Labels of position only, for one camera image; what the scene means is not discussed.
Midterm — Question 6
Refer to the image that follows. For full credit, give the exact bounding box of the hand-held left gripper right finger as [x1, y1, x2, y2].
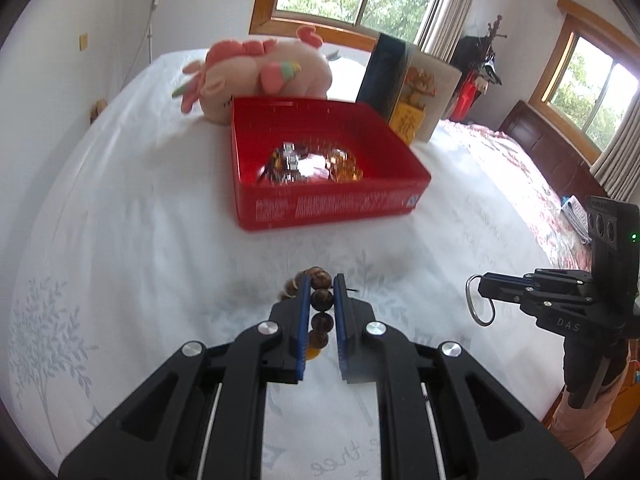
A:
[333, 273, 585, 480]

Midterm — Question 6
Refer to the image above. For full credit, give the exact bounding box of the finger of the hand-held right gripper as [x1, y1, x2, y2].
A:
[481, 269, 593, 292]
[477, 281, 568, 322]

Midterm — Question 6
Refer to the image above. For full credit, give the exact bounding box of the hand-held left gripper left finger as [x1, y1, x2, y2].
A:
[59, 274, 308, 480]

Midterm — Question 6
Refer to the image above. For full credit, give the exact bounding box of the thin silver bangle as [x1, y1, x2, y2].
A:
[465, 273, 497, 328]

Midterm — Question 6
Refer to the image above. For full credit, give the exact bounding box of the brown wooden bead bracelet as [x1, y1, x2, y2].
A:
[280, 266, 333, 363]

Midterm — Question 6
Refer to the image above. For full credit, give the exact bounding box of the red rectangular tin box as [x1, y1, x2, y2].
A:
[230, 96, 432, 232]

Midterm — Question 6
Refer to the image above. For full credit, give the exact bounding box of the amber bead necklace with pendant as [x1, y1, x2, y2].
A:
[325, 146, 363, 182]

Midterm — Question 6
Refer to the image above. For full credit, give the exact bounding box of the person's right forearm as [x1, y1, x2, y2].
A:
[549, 342, 632, 463]

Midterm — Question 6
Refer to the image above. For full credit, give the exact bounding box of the blue cloth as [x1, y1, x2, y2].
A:
[562, 196, 595, 245]

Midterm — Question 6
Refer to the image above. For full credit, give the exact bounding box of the pink floral quilt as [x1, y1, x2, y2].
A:
[435, 120, 596, 271]

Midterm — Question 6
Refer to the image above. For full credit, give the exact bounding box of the beige curtain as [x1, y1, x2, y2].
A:
[420, 0, 486, 63]
[590, 90, 640, 201]

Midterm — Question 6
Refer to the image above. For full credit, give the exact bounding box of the dark wooden headboard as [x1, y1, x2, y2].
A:
[500, 100, 608, 198]

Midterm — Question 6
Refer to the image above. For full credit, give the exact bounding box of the small wooden framed window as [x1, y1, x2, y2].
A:
[530, 0, 640, 161]

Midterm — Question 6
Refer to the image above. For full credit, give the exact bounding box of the red bag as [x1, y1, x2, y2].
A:
[448, 77, 478, 122]

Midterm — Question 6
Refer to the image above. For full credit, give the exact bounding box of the black garment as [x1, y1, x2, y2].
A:
[450, 35, 493, 86]

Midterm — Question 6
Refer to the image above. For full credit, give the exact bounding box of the wooden coat rack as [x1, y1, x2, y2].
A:
[482, 15, 507, 86]

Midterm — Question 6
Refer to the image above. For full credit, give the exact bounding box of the dark blue gift box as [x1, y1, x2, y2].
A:
[356, 33, 463, 143]

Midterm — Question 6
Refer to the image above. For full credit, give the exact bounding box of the pink plush toy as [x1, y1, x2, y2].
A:
[172, 25, 335, 126]

